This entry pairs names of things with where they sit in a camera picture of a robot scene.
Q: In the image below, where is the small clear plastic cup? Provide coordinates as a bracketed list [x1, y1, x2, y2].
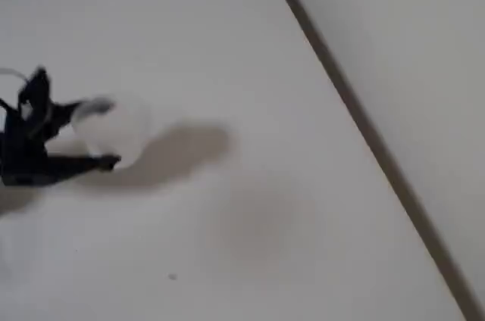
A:
[70, 94, 153, 170]

